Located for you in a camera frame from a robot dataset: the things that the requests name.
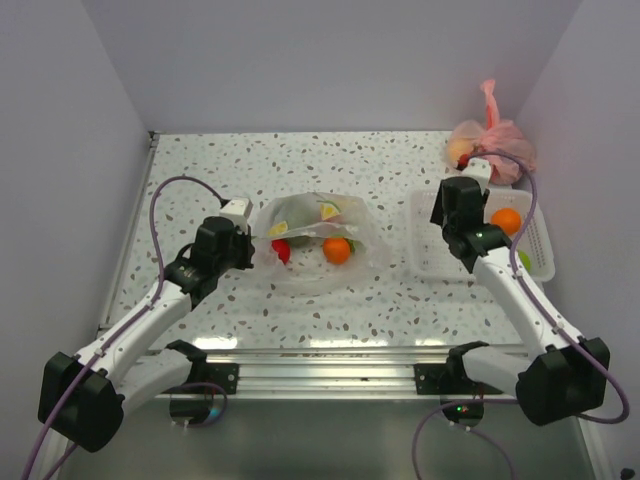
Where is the red fruit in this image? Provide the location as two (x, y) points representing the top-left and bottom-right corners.
(271, 239), (291, 265)

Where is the clear printed plastic bag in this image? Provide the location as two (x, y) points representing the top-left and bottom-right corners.
(252, 192), (391, 295)

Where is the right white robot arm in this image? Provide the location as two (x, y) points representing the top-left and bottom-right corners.
(431, 176), (610, 426)

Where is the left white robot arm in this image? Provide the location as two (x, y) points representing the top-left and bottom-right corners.
(38, 214), (255, 453)

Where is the peach in pink bag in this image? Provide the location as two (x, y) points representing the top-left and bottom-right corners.
(446, 138), (474, 167)

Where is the pink plastic bag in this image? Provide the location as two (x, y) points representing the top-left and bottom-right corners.
(446, 79), (537, 172)

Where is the green apple in clear bag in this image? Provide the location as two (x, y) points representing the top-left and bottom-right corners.
(348, 239), (361, 253)

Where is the orange in basket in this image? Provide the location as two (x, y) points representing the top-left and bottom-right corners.
(490, 208), (522, 237)

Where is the white plastic basket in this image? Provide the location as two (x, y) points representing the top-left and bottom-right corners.
(407, 187), (555, 283)

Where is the green apple in basket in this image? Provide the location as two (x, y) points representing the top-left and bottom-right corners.
(517, 250), (532, 272)

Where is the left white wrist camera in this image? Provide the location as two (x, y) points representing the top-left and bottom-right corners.
(220, 198), (253, 230)

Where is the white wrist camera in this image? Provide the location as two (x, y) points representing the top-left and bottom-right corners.
(220, 198), (253, 230)
(458, 157), (492, 189)

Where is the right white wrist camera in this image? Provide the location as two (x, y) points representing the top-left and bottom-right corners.
(458, 157), (492, 189)

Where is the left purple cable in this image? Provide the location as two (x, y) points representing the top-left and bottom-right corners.
(19, 175), (229, 480)

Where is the left black base bracket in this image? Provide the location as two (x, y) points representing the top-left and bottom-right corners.
(173, 362), (240, 395)

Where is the black base bracket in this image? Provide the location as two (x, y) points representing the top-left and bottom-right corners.
(173, 362), (240, 395)
(413, 363), (479, 396)

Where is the right black base bracket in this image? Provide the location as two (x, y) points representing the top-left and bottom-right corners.
(413, 363), (479, 396)

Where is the aluminium mounting rail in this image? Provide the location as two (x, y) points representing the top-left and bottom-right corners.
(144, 344), (584, 400)

